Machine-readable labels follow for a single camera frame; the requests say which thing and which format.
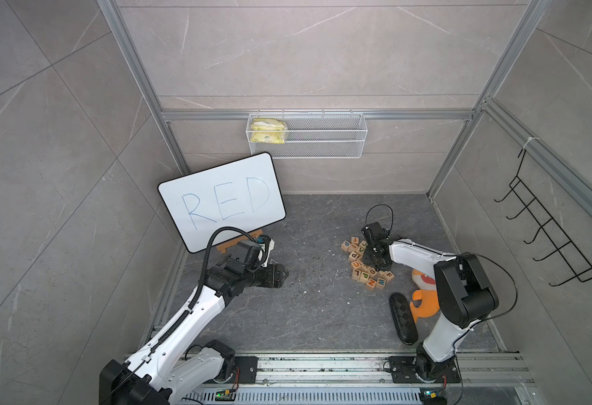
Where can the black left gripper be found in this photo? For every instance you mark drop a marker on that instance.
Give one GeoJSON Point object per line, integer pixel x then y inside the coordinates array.
{"type": "Point", "coordinates": [273, 278]}

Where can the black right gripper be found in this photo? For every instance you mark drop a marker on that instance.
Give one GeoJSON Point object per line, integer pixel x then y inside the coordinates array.
{"type": "Point", "coordinates": [366, 261]}

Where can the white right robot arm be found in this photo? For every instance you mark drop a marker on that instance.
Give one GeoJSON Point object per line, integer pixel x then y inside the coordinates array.
{"type": "Point", "coordinates": [454, 295]}

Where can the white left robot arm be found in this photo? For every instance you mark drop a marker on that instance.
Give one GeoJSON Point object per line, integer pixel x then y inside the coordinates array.
{"type": "Point", "coordinates": [164, 370]}

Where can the pile of wooden letter blocks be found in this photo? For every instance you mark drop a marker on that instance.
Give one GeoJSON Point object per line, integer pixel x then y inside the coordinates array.
{"type": "Point", "coordinates": [362, 270]}

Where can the wooden whiteboard stand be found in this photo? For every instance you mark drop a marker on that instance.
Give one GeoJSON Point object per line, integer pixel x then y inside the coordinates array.
{"type": "Point", "coordinates": [223, 247]}

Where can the orange shark plush toy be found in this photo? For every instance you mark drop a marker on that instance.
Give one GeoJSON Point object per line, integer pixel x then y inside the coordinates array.
{"type": "Point", "coordinates": [425, 301]}

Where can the whiteboard with RED written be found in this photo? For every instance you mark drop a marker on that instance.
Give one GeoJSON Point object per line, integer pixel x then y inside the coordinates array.
{"type": "Point", "coordinates": [244, 194]}

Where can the yellow packet in basket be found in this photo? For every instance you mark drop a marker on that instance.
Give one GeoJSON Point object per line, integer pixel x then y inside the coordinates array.
{"type": "Point", "coordinates": [268, 130]}

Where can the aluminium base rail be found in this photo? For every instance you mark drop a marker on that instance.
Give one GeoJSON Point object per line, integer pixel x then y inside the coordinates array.
{"type": "Point", "coordinates": [377, 377]}

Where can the white wire mesh basket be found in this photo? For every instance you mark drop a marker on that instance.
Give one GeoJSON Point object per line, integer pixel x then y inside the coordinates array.
{"type": "Point", "coordinates": [317, 135]}

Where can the black wall hook rack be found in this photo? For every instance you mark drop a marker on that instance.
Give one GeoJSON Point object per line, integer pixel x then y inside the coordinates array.
{"type": "Point", "coordinates": [577, 265]}

